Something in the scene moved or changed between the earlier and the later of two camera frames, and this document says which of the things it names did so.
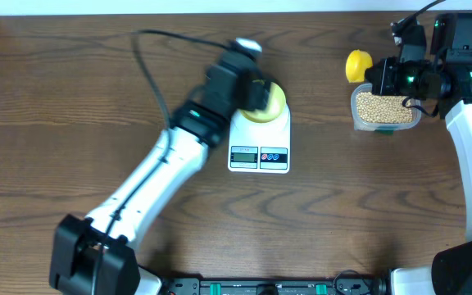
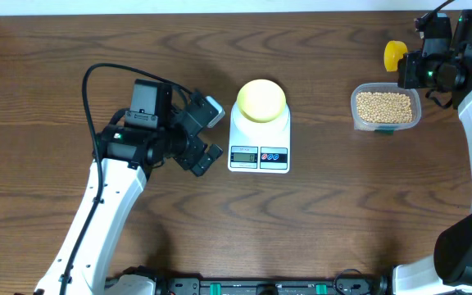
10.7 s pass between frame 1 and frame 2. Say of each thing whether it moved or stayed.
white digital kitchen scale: stayed
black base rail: stayed
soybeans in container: stayed
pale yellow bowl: stayed
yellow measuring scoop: moved
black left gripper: moved
